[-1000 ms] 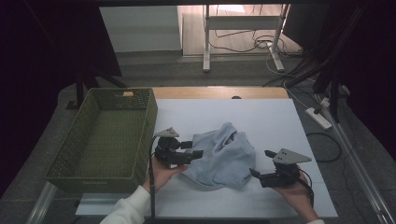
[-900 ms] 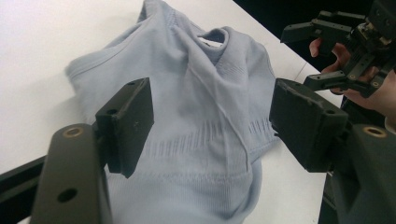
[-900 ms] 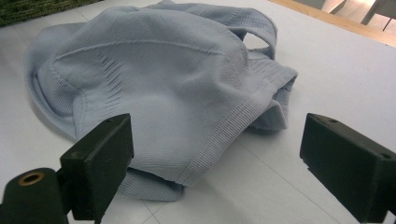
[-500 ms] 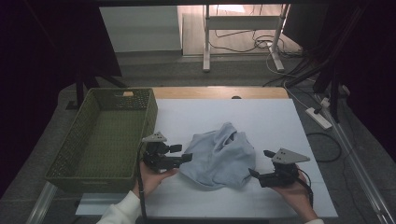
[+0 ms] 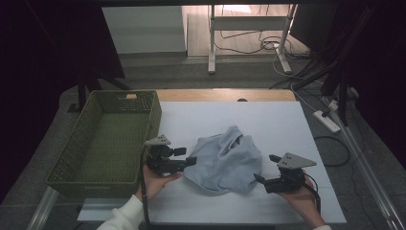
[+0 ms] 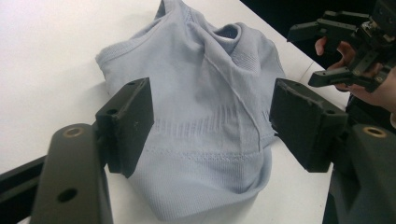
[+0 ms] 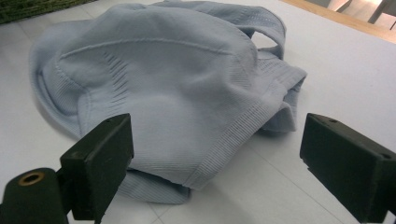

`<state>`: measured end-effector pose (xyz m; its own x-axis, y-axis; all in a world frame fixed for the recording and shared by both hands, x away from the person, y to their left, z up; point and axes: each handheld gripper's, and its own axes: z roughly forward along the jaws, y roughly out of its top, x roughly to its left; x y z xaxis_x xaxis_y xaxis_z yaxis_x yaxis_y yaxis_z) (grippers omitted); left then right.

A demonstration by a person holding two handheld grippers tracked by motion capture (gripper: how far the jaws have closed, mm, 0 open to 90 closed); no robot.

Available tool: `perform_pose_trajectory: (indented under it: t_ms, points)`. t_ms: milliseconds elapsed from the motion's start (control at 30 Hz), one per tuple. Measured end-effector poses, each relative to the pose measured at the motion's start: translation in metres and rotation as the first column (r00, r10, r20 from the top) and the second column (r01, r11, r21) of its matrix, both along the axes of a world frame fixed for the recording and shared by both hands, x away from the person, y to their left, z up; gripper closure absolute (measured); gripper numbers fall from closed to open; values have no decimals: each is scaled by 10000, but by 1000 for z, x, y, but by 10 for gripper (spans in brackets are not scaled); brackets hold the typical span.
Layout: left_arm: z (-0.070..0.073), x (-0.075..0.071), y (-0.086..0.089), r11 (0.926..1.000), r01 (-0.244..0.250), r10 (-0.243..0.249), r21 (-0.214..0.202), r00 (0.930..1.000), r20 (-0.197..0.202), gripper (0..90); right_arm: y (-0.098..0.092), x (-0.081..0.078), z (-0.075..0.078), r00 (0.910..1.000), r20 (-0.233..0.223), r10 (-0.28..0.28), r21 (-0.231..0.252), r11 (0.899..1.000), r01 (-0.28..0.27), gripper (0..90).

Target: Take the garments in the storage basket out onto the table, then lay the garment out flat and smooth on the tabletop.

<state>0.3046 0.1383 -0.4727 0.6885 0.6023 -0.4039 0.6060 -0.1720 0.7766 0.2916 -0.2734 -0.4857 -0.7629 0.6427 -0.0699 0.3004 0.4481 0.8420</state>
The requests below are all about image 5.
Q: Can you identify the white floor cable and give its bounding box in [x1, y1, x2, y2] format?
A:
[272, 54, 320, 113]

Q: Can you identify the black looped floor cable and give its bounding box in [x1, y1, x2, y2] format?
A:
[313, 135, 351, 168]

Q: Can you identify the green woven basket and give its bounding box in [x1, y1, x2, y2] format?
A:
[45, 89, 163, 199]

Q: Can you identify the white cabinet panel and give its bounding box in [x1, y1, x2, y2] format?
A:
[101, 6, 187, 55]

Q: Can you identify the tangle of floor cables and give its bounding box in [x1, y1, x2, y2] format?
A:
[214, 30, 312, 60]

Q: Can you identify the white power strip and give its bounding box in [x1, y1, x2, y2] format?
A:
[312, 109, 342, 134]

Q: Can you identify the light blue tank top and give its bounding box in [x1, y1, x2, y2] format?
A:
[183, 125, 263, 196]

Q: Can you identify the white metal desk frame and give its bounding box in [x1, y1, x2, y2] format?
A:
[207, 3, 298, 76]

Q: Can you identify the hand-held gripper cable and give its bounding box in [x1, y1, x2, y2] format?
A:
[139, 145, 151, 230]
[303, 173, 322, 214]

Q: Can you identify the black stand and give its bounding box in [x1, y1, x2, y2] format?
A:
[66, 71, 130, 113]
[291, 3, 379, 127]

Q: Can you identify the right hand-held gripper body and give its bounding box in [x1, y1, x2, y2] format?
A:
[263, 152, 318, 195]

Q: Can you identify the right hand-held gripper cable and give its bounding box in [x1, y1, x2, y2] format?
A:
[303, 173, 322, 214]

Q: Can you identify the left hand-held gripper cable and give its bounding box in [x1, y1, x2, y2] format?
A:
[139, 145, 151, 230]

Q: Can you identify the white foam board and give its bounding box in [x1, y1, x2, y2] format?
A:
[77, 101, 348, 224]

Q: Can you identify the aluminium rail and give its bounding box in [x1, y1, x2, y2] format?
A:
[322, 95, 406, 230]
[27, 186, 60, 230]

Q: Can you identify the person's left hand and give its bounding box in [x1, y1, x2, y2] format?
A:
[135, 165, 184, 202]

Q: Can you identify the person's right hand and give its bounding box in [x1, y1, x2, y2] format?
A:
[277, 183, 327, 228]

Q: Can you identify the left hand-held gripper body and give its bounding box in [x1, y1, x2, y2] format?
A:
[144, 134, 188, 176]

